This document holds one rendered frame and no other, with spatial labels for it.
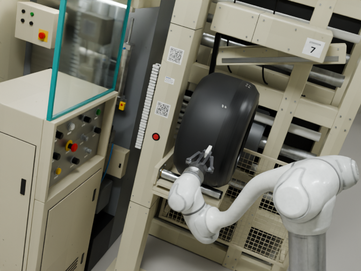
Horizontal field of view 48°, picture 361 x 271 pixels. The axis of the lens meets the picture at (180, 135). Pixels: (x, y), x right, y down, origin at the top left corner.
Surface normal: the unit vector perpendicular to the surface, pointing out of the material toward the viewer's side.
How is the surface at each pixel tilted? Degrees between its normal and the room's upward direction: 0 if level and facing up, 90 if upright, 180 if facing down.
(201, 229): 99
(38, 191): 90
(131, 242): 90
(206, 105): 50
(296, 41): 90
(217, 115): 57
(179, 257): 0
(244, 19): 90
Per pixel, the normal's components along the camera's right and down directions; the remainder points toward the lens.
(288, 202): -0.61, 0.07
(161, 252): 0.24, -0.89
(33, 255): -0.30, 0.31
